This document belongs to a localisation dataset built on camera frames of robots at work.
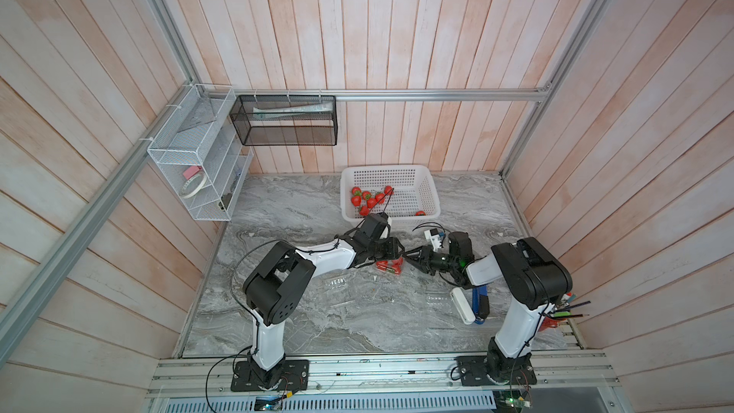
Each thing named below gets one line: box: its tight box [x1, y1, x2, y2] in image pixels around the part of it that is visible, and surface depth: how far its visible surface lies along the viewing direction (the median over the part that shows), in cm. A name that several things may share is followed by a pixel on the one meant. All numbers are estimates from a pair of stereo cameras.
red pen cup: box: [538, 316, 568, 332], surface depth 75 cm
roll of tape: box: [179, 171, 208, 199], surface depth 82 cm
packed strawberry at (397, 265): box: [390, 256, 404, 276], surface depth 94 cm
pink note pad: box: [182, 165, 202, 180], surface depth 83 cm
